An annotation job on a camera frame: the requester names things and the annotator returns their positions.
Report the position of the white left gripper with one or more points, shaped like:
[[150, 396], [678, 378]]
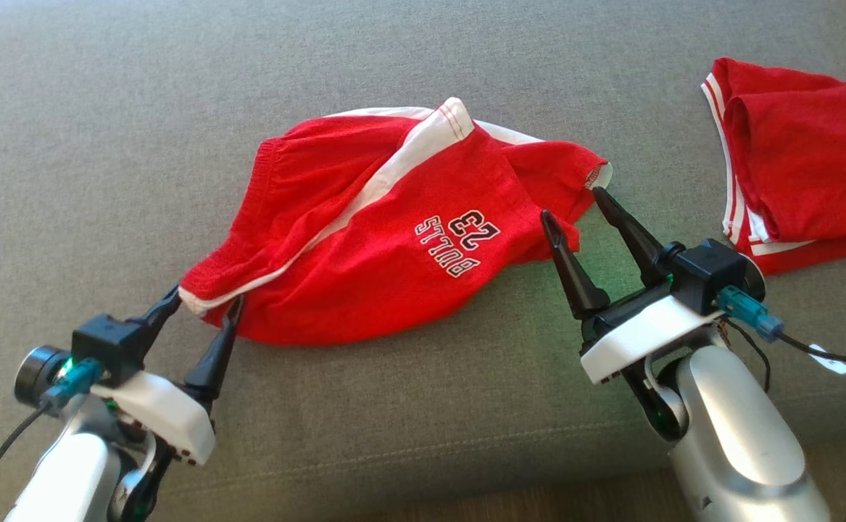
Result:
[[162, 417]]

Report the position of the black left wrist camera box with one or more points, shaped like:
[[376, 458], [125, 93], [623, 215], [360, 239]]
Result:
[[111, 344]]

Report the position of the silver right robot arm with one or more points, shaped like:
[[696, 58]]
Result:
[[741, 435]]

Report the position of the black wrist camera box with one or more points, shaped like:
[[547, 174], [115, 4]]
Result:
[[709, 272], [111, 344]]

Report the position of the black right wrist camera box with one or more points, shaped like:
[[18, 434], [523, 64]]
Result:
[[709, 272]]

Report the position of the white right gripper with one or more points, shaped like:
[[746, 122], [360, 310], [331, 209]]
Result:
[[640, 337]]

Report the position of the red Bulls 23 shorts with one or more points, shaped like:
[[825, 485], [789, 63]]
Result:
[[365, 275]]

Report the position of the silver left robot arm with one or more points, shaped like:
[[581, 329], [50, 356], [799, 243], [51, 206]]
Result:
[[67, 478]]

